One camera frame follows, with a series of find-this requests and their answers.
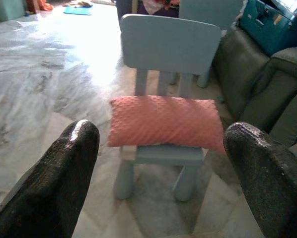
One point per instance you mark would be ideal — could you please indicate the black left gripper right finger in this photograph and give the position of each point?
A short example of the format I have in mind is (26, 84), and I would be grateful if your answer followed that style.
(270, 183)

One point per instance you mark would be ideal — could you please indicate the grey-green leather sofa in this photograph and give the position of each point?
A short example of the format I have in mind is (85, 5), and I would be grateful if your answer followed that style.
(262, 99)

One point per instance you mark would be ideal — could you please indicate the light blue child table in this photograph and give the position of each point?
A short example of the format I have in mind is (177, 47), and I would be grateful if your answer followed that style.
(208, 12)

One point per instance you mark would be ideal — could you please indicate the orange cloth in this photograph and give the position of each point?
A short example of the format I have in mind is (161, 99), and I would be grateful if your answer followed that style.
(40, 5)

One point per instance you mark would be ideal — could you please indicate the light blue child chair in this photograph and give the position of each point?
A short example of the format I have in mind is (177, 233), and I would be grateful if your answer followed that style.
(168, 42)

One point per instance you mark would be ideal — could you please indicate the teal plastic storage box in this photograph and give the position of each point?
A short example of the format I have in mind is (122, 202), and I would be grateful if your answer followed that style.
(267, 27)

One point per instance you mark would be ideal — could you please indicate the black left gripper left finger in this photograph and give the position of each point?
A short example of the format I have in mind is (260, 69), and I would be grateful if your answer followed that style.
(51, 178)

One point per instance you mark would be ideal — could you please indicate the turquoise floor mat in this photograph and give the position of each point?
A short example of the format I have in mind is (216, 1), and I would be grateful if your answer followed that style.
(77, 10)

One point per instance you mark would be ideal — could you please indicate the pink dotted plush pillow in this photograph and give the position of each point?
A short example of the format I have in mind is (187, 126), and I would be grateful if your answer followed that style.
(163, 121)

